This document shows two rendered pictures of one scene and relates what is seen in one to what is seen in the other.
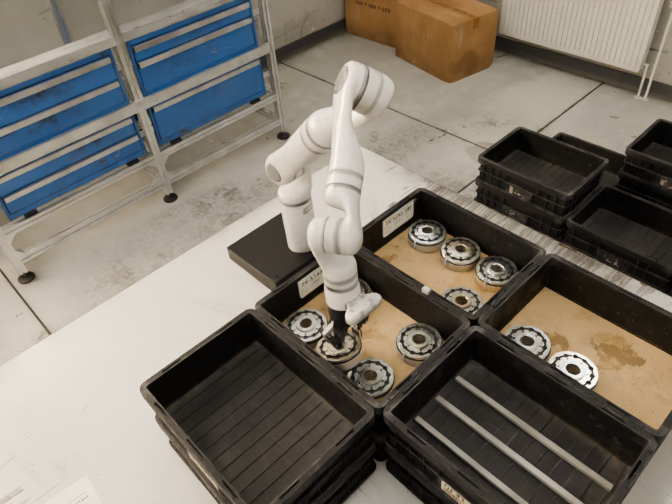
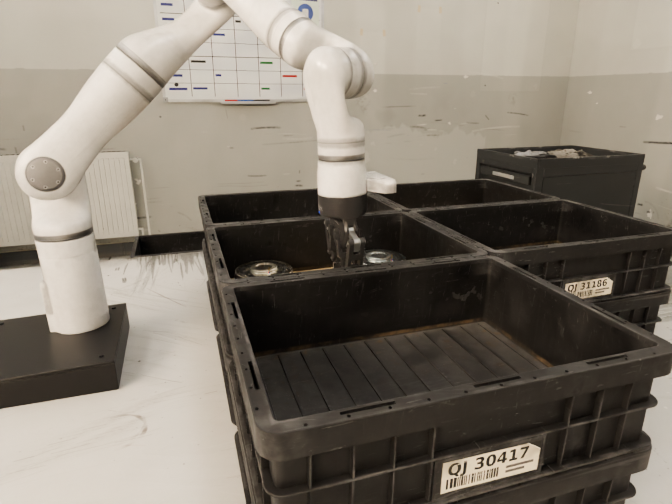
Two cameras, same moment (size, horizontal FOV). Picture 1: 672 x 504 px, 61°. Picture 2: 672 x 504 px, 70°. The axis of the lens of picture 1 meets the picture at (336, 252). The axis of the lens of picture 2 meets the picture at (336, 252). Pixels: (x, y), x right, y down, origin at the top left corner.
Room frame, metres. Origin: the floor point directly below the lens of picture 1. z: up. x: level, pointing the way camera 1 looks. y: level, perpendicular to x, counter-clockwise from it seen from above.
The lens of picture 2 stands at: (0.55, 0.67, 1.16)
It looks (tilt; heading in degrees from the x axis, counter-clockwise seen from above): 18 degrees down; 292
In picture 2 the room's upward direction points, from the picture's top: straight up
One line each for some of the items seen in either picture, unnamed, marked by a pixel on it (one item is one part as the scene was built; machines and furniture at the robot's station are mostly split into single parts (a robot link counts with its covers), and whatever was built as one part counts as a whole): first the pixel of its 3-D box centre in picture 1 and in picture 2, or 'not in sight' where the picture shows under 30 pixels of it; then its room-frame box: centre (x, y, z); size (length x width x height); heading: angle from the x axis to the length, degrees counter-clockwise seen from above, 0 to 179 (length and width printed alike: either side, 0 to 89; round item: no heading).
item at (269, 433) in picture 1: (258, 416); (416, 363); (0.64, 0.19, 0.87); 0.40 x 0.30 x 0.11; 40
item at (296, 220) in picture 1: (299, 220); (74, 279); (1.29, 0.10, 0.84); 0.09 x 0.09 x 0.17; 29
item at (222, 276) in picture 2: (359, 317); (335, 245); (0.84, -0.04, 0.92); 0.40 x 0.30 x 0.02; 40
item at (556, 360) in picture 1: (572, 371); not in sight; (0.68, -0.47, 0.86); 0.10 x 0.10 x 0.01
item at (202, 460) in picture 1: (253, 402); (418, 322); (0.64, 0.19, 0.92); 0.40 x 0.30 x 0.02; 40
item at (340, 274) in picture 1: (332, 251); (335, 104); (0.82, 0.01, 1.14); 0.09 x 0.07 x 0.15; 71
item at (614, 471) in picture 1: (510, 443); (531, 252); (0.53, -0.29, 0.87); 0.40 x 0.30 x 0.11; 40
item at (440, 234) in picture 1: (427, 232); not in sight; (1.16, -0.25, 0.86); 0.10 x 0.10 x 0.01
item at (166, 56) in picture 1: (205, 71); not in sight; (2.87, 0.58, 0.60); 0.72 x 0.03 x 0.56; 130
